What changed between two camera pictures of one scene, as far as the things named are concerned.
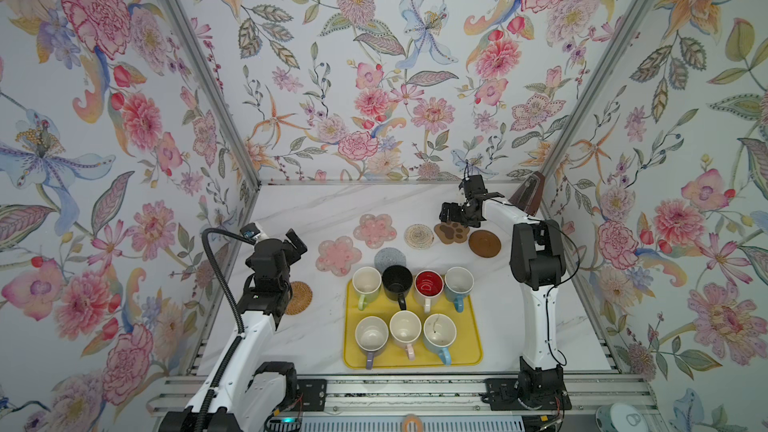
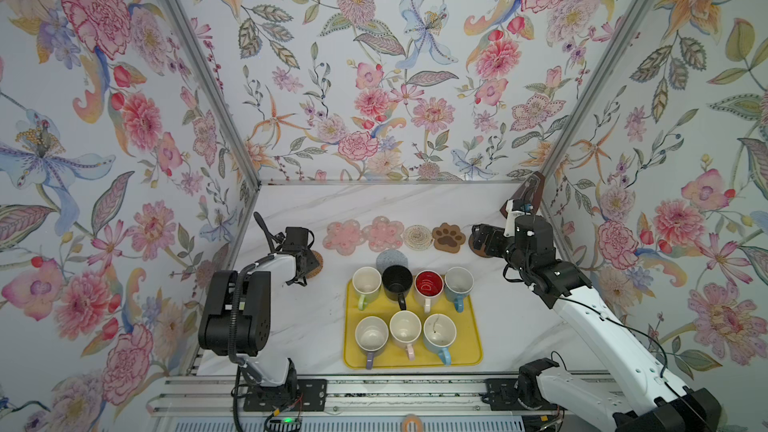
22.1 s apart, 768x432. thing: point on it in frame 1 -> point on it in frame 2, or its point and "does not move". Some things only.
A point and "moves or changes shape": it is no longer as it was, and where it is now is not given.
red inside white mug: x=428 y=288 does not move
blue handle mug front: x=439 y=331 does not move
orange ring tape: x=411 y=417 does not move
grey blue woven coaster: x=387 y=257 does not move
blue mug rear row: x=459 y=281 does not move
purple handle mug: x=371 y=335 does not move
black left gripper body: x=287 y=255 -> x=310 y=262
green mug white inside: x=366 y=281 does not move
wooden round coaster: x=302 y=296 -> x=316 y=271
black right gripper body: x=459 y=213 -> x=498 y=246
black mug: x=397 y=281 does not move
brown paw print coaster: x=451 y=232 moves or changes shape
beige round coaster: x=418 y=236 does not move
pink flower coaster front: x=337 y=256 -> x=345 y=237
